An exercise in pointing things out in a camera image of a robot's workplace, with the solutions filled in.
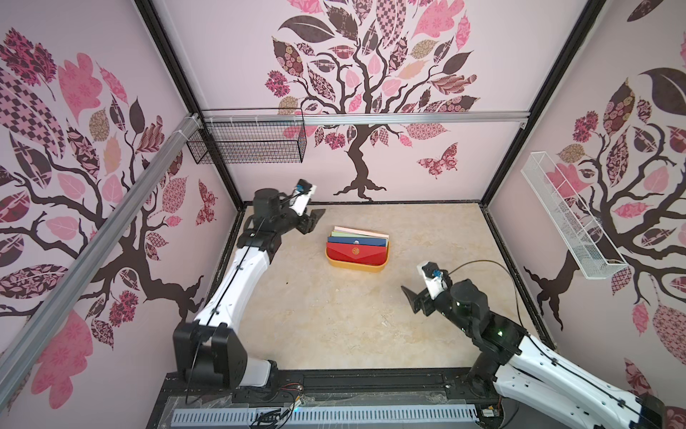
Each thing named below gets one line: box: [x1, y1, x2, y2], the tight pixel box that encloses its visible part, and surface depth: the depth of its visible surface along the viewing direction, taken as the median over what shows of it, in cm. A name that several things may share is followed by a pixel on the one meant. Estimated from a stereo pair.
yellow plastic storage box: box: [325, 240, 392, 273], surface depth 97 cm
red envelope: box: [326, 242, 387, 266], surface depth 96 cm
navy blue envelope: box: [327, 236, 387, 247], surface depth 97 cm
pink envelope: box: [333, 226, 390, 239], surface depth 103 cm
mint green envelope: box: [331, 230, 371, 238], surface depth 102 cm
